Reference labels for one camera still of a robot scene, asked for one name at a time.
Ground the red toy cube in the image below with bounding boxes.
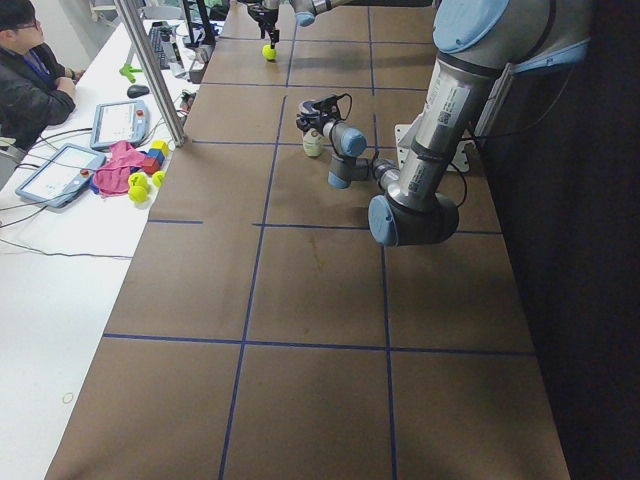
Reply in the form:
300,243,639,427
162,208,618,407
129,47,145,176
140,156,161,175

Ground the teach pendant tablet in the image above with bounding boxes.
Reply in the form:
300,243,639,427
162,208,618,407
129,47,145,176
90,99,150,151
15,144,106,208

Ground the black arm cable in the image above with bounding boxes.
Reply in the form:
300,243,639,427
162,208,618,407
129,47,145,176
329,92,354,124

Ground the white pedestal column with base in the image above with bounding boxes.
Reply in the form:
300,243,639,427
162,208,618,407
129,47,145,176
394,124,470,174

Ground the blue toy cube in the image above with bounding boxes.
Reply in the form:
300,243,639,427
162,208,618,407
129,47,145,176
146,148,166,165

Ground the black computer mouse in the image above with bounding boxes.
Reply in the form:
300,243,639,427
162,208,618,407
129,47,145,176
126,84,150,99

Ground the aluminium frame post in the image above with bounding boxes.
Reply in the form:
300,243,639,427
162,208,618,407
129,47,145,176
114,0,186,147

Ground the seated person in dark jacket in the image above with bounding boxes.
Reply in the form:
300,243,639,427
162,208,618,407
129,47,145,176
1,1,84,151

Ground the tennis ball with black logo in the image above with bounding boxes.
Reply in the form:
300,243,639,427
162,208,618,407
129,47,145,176
262,44,277,62

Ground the spare tennis ball on desk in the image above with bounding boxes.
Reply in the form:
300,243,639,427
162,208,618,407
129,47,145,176
152,170,166,188

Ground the green plastic toy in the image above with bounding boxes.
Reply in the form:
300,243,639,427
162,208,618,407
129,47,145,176
119,63,143,84

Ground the black keyboard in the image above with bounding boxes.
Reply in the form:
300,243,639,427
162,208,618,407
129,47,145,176
148,22,173,70

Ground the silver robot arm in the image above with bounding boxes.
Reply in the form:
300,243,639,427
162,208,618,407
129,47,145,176
247,0,349,49
296,1,594,246

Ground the near teach pendant tablet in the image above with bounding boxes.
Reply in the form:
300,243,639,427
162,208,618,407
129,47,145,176
15,144,106,208

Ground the far teach pendant tablet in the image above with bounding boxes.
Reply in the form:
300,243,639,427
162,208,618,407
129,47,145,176
90,99,150,151

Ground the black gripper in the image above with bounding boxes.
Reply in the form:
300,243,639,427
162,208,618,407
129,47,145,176
296,111,330,135
259,6,280,49

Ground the white tennis ball can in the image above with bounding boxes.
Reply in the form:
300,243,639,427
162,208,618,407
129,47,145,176
296,100,324,158

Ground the pink cloth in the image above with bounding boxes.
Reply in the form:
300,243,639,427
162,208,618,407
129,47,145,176
93,141,146,197

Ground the yellow toy cube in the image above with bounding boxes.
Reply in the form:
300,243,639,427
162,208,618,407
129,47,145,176
149,140,170,159

